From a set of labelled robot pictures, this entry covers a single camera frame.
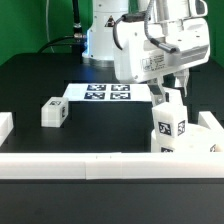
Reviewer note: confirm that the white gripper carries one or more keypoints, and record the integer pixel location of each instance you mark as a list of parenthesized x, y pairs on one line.
[(138, 59)]

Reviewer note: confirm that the white marker sheet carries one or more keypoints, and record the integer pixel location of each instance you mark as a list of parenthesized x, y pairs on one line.
[(108, 92)]

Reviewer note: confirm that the white front fence bar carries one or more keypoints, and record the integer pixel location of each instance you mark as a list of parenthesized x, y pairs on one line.
[(91, 166)]

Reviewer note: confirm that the white left fence bar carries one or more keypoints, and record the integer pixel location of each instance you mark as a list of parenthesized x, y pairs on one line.
[(6, 125)]

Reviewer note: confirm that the black gripper cable plug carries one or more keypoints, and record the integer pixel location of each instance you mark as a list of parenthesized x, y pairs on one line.
[(135, 17)]

